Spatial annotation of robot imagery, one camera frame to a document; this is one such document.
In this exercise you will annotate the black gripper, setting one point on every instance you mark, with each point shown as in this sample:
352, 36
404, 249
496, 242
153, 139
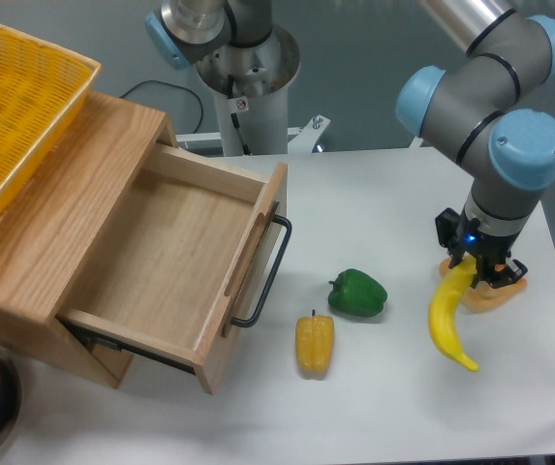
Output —
461, 236

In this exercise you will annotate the yellow banana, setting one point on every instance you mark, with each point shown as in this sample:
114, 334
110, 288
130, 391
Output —
445, 337

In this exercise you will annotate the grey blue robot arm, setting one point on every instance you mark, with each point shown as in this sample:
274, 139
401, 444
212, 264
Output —
472, 116

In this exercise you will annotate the open wooden top drawer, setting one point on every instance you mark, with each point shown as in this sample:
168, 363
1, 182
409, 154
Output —
189, 246

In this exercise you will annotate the wooden drawer cabinet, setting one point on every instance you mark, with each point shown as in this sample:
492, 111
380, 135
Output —
48, 231

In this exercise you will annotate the orange croissant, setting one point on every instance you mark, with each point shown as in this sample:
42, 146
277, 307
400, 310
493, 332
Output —
487, 298

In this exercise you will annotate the green bell pepper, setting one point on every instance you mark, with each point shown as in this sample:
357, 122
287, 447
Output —
356, 293

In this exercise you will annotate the yellow bell pepper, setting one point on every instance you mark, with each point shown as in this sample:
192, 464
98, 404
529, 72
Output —
314, 343

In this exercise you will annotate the yellow plastic basket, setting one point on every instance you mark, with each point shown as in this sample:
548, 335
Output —
42, 89

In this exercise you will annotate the black metal drawer handle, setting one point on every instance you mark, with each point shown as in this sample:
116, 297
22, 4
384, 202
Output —
285, 223

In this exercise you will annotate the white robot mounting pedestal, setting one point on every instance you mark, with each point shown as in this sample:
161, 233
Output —
250, 89

